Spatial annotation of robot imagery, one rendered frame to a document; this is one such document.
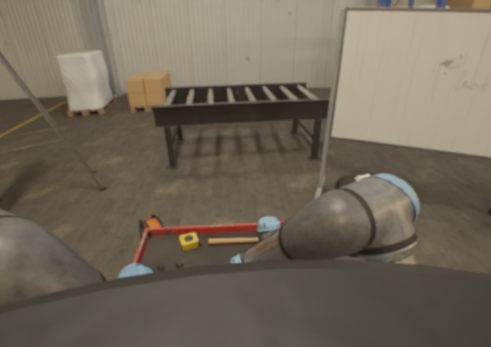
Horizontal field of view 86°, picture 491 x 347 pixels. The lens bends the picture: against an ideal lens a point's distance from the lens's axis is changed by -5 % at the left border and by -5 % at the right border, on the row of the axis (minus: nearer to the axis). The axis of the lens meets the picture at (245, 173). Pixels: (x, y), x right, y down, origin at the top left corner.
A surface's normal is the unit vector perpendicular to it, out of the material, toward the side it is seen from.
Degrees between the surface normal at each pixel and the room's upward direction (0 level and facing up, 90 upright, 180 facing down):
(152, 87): 90
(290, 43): 90
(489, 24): 90
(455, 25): 90
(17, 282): 55
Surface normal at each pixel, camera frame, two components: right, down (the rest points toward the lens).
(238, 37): 0.06, 0.48
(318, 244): -0.41, 0.28
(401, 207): 0.38, -0.20
